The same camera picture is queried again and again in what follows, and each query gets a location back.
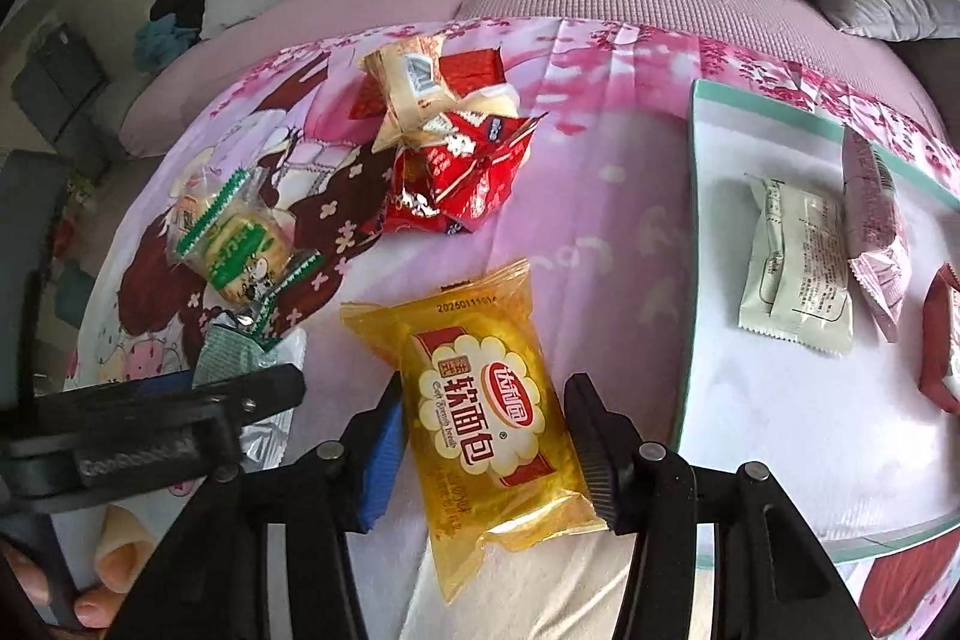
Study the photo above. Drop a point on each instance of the green gold cracker packet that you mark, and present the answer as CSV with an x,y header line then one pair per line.
x,y
247,250

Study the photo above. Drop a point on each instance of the teal stool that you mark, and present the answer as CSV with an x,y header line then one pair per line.
x,y
75,287

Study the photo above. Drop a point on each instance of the yellow bread packet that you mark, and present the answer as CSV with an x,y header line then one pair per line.
x,y
487,422

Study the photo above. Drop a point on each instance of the cream snack packet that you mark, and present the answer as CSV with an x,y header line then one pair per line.
x,y
495,104

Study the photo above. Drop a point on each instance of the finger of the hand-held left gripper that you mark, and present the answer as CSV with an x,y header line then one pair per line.
x,y
255,385

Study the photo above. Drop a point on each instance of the light green wafer packet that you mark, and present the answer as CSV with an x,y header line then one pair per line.
x,y
225,355

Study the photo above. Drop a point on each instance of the beige bread packet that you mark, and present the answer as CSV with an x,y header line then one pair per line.
x,y
412,85

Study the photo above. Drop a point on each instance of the shiny red snack packet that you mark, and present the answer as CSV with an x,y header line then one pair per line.
x,y
487,130

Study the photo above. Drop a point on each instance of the dark teal cabinet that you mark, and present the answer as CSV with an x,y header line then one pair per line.
x,y
60,78

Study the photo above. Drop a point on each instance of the red and white snack packet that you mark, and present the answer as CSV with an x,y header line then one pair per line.
x,y
945,340

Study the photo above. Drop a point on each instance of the small red packet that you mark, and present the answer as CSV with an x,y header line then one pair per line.
x,y
367,100
472,70

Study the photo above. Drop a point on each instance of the pink snack packet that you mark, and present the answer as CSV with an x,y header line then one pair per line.
x,y
874,212

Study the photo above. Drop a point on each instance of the person's left hand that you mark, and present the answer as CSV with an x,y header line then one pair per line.
x,y
124,542

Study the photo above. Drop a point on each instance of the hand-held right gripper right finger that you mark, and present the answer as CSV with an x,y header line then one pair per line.
x,y
600,452

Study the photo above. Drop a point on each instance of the teal cloth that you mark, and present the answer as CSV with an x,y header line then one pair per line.
x,y
161,48

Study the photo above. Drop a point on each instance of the white box with teal rim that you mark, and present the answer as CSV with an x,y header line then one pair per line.
x,y
787,430

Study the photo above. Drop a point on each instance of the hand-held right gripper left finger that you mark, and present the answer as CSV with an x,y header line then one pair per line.
x,y
382,460

